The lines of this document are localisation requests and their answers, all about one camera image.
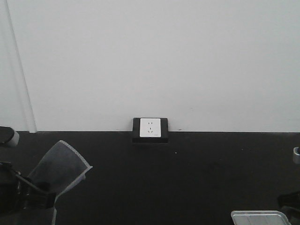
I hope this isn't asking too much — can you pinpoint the metal tray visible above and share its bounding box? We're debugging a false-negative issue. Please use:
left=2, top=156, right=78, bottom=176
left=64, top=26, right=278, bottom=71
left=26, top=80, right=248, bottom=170
left=231, top=210, right=290, bottom=225

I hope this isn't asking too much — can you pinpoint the black socket housing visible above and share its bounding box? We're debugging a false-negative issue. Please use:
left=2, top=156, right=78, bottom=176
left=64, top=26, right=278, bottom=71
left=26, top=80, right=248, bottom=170
left=132, top=118, right=169, bottom=143

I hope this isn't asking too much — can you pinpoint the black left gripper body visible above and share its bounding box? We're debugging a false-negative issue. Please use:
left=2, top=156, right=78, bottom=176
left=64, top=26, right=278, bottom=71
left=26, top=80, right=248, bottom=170
left=0, top=162, right=23, bottom=215

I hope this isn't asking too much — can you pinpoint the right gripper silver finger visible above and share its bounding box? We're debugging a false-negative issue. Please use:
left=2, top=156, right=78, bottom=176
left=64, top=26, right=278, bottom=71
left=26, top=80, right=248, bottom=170
left=292, top=147, right=300, bottom=164

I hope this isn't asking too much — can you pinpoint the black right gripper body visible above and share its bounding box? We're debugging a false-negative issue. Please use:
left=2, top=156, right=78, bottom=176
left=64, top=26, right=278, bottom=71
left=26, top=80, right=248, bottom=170
left=277, top=191, right=300, bottom=225

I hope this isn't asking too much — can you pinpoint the gray cloth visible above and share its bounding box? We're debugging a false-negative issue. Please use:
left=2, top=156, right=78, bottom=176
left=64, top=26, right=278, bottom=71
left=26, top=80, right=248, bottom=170
left=20, top=140, right=93, bottom=225

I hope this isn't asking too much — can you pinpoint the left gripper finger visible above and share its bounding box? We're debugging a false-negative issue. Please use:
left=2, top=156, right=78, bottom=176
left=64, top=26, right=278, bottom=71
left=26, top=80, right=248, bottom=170
left=16, top=174, right=56, bottom=209
left=0, top=126, right=19, bottom=147

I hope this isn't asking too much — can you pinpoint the white power socket plate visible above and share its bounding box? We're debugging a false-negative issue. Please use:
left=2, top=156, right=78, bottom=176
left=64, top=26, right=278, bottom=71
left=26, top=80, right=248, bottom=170
left=139, top=118, right=161, bottom=138

